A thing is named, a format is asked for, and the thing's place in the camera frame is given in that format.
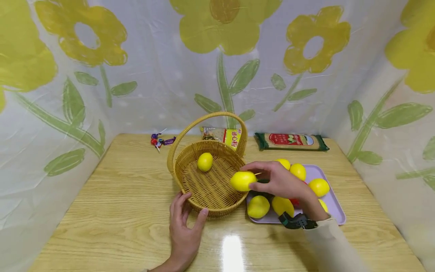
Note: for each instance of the person's right hand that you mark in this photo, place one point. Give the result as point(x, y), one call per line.
point(289, 185)

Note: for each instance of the person's left hand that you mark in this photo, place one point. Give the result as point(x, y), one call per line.
point(183, 241)

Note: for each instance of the person's left ring finger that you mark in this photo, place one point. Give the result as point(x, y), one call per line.
point(171, 217)

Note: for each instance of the person's right thumb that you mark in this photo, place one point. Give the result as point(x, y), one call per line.
point(260, 185)

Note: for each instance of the person's right fingers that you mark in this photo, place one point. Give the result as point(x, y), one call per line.
point(256, 167)

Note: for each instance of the person's left middle finger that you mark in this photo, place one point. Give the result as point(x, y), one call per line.
point(178, 209)

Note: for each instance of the person's left index finger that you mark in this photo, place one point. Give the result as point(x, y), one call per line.
point(187, 209)

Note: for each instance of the person's left thumb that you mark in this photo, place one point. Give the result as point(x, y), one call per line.
point(201, 223)

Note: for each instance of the yellow plastic lemon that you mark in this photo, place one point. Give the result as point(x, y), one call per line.
point(240, 181)
point(205, 161)

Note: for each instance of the person's right forearm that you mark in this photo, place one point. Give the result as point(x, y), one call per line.
point(334, 249)

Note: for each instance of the person's left forearm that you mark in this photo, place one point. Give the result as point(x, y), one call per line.
point(168, 266)

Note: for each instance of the small red object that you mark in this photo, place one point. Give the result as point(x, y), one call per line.
point(294, 202)

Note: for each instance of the yellow red label food packet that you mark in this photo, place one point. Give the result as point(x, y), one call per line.
point(231, 137)

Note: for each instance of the green edged noodle packet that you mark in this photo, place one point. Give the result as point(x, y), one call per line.
point(290, 141)

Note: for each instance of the black wrist band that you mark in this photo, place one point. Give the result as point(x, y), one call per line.
point(297, 222)

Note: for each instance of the cluster of yellow lemons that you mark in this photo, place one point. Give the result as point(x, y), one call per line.
point(318, 187)

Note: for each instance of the bunch of wrapped candies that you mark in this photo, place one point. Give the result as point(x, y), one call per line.
point(159, 141)

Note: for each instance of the light purple plastic tray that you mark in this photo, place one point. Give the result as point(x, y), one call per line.
point(335, 208)

